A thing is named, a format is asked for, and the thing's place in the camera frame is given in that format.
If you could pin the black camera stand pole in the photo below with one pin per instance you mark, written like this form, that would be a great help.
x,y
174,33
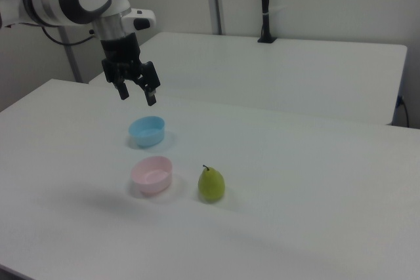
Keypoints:
x,y
265,4

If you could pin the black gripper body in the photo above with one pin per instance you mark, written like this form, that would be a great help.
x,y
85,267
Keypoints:
x,y
119,50

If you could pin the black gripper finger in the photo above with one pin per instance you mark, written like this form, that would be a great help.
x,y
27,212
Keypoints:
x,y
123,91
150,97

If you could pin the light blue plastic bowl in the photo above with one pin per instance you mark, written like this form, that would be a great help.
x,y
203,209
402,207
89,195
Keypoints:
x,y
147,131

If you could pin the pink plastic bowl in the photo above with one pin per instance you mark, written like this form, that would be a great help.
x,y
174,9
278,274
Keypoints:
x,y
152,175

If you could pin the grey wall frame post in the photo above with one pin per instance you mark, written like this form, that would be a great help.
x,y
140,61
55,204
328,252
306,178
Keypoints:
x,y
69,53

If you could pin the white side table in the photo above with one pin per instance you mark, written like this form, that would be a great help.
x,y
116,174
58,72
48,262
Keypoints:
x,y
279,73

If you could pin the green pear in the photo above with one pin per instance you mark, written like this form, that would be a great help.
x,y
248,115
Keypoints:
x,y
211,185

